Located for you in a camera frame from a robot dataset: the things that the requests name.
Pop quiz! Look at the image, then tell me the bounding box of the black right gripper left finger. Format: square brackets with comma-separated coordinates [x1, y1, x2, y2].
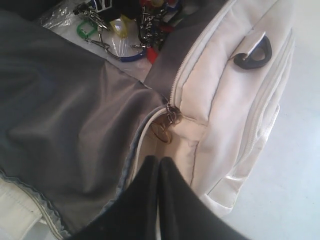
[79, 155, 159, 240]

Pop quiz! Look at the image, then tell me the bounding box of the blue key ring loop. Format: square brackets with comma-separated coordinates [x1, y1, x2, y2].
[119, 47, 146, 63]

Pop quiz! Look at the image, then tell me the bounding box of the small black zipper pull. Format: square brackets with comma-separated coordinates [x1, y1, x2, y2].
[166, 103, 181, 125]

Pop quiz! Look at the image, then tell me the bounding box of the white fabric duffel bag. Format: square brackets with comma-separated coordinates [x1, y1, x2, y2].
[0, 0, 294, 240]

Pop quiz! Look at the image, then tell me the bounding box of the colourful key tag bunch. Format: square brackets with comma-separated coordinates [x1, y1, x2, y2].
[73, 0, 184, 64]

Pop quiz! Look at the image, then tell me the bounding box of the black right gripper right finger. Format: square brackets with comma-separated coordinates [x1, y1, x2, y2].
[158, 157, 247, 240]

